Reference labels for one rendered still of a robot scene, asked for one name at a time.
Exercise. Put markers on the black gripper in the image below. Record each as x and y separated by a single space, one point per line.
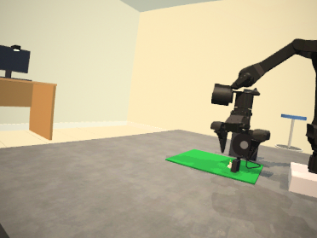
259 135

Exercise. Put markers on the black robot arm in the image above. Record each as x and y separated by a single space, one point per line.
223 94

